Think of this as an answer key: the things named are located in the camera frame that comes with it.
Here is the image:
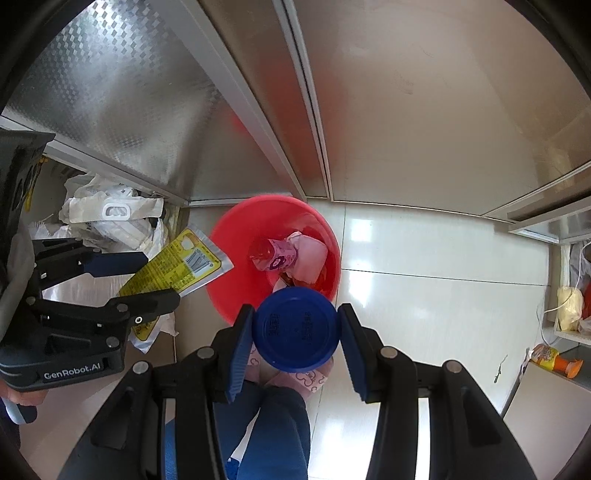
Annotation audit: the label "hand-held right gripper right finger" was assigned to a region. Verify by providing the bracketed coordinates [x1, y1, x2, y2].
[338, 304, 539, 480]

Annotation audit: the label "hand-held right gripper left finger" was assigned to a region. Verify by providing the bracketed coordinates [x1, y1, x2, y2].
[58, 304, 257, 480]

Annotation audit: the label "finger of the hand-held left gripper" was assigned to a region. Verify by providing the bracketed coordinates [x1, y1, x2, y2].
[32, 237, 149, 289]
[25, 288, 182, 352]

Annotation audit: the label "yellow printed packet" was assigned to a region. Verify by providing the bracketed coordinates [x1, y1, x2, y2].
[117, 226, 235, 343]

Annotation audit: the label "blue round lid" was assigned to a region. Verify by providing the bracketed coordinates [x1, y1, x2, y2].
[252, 286, 339, 374]

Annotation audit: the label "pale pink wrapper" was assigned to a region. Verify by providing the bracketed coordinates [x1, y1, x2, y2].
[286, 232, 329, 284]

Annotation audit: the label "red plastic basin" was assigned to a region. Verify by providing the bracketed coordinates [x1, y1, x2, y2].
[205, 195, 342, 326]

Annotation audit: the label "person's left hand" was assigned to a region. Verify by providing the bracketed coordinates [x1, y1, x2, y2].
[0, 381, 44, 408]

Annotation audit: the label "pink patterned slipper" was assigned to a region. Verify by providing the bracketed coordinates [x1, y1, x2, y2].
[245, 348, 265, 382]
[263, 357, 334, 394]

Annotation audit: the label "white crumpled plastic bag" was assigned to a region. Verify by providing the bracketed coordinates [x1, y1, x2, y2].
[28, 173, 178, 354]

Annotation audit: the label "person's leg blue jeans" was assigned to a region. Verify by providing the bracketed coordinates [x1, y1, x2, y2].
[164, 381, 311, 480]

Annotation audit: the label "black panel yellow marks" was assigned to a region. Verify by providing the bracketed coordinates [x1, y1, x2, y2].
[0, 130, 56, 241]

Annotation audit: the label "patterned metal cabinet door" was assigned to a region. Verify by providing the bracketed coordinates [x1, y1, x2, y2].
[0, 0, 301, 207]

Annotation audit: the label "white low cabinet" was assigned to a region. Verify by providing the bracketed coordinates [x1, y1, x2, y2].
[501, 360, 591, 462]

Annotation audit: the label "orange printed bottle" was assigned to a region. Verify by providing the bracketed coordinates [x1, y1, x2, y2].
[531, 344, 583, 379]

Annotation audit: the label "pale yellow bag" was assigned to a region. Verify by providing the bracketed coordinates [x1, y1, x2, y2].
[556, 286, 585, 332]

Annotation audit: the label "plain metal cabinet door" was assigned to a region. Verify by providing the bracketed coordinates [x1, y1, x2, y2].
[286, 0, 591, 217]

